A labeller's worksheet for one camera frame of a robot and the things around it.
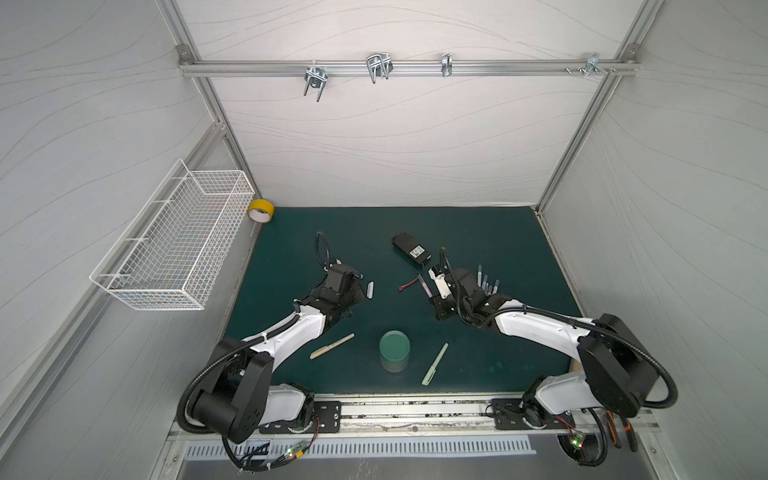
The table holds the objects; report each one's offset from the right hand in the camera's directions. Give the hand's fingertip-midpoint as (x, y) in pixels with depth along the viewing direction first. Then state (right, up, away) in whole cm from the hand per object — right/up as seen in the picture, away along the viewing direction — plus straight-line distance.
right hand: (437, 290), depth 89 cm
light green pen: (-2, -20, -7) cm, 21 cm away
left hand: (-22, +2, +1) cm, 23 cm away
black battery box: (-6, +12, +16) cm, 21 cm away
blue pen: (+17, +1, +10) cm, 20 cm away
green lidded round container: (-13, -13, -14) cm, 23 cm away
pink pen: (-4, +1, 0) cm, 4 cm away
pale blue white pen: (+20, -1, +8) cm, 22 cm away
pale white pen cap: (-21, -1, +8) cm, 23 cm away
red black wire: (-11, -1, +9) cm, 14 cm away
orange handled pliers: (+44, -31, -18) cm, 56 cm away
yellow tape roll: (-65, +27, +27) cm, 75 cm away
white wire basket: (-65, +12, -20) cm, 69 cm away
